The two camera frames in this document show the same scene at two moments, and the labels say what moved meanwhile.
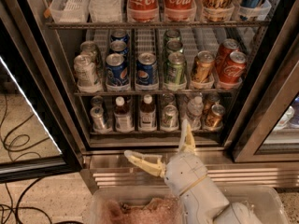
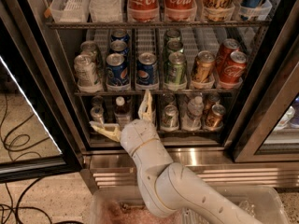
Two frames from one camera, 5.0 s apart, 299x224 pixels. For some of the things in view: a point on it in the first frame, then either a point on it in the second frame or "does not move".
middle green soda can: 174,46 does not move
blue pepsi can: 118,73 does not move
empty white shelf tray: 70,4 does not move
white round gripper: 184,174 → 138,134
